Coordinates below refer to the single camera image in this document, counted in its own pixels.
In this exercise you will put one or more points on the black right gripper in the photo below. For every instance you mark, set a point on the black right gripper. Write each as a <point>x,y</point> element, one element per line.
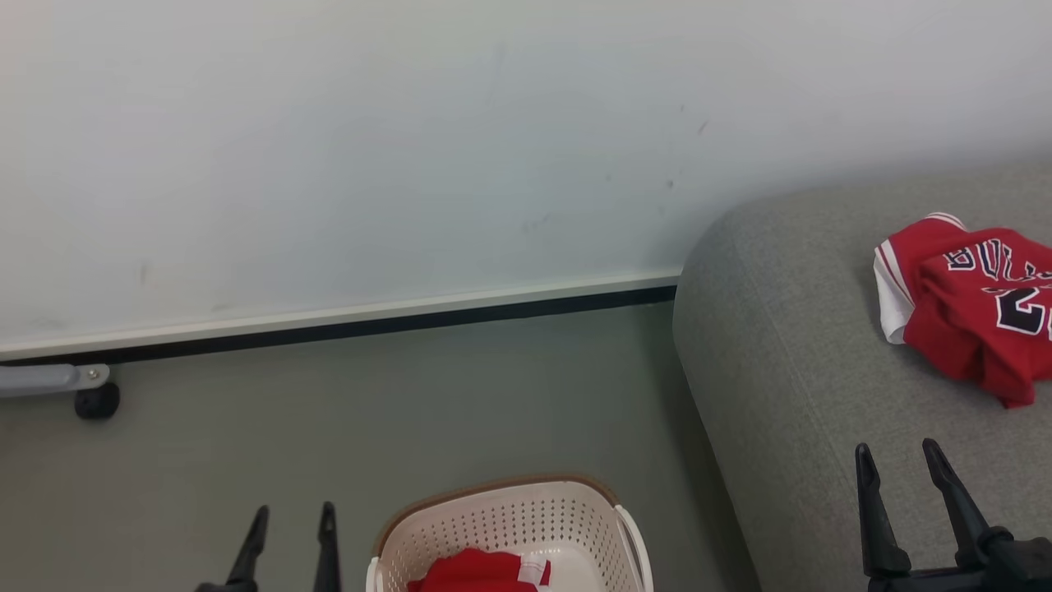
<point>929,582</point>

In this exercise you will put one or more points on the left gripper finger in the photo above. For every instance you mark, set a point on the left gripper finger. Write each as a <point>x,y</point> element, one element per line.
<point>249,547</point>
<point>328,559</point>

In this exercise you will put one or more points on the red white-striped garment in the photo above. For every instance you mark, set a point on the red white-striped garment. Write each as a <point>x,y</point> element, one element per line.
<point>477,574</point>

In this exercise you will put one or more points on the red Bulls basketball jersey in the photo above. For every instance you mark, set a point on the red Bulls basketball jersey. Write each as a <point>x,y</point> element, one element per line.
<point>970,329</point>

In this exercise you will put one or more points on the beige perforated laundry basket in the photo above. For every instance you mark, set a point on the beige perforated laundry basket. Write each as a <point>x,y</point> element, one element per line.
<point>509,518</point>

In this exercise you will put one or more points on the grey fabric sofa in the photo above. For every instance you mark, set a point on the grey fabric sofa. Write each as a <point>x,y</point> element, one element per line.
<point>789,370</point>

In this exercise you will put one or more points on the black caster wheel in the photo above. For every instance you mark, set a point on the black caster wheel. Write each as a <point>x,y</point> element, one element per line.
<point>97,403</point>

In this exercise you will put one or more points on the white and black baseboard strip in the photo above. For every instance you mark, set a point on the white and black baseboard strip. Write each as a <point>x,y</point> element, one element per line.
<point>329,321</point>

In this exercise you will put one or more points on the grey metal furniture leg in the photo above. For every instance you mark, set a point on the grey metal furniture leg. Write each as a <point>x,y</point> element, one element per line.
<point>41,380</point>

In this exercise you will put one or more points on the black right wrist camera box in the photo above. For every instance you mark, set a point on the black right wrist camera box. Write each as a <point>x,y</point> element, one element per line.
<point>1023,563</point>

